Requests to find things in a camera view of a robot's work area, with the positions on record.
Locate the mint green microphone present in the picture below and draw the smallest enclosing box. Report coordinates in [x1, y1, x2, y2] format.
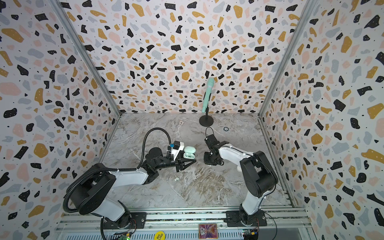
[202, 78, 215, 113]

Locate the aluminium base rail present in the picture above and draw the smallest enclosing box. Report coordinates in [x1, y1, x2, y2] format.
[53, 206, 316, 240]

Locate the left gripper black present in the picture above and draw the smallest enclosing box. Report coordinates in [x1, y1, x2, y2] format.
[155, 150, 197, 174]

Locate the pink square tag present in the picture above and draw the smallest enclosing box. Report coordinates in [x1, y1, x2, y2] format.
[198, 224, 219, 240]

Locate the yellow round sticker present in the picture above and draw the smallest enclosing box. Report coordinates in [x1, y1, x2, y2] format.
[154, 231, 166, 240]

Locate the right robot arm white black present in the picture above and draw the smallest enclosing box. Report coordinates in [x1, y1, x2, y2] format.
[204, 134, 279, 227]

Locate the black corrugated cable hose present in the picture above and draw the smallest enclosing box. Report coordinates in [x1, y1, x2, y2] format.
[62, 127, 172, 214]

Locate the black microphone stand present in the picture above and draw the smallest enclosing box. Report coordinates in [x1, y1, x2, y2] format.
[199, 104, 214, 127]

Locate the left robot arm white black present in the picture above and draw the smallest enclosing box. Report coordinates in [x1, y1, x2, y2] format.
[63, 144, 196, 229]

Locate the mint green earbud case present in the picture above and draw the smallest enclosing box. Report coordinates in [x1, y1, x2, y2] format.
[183, 146, 196, 160]

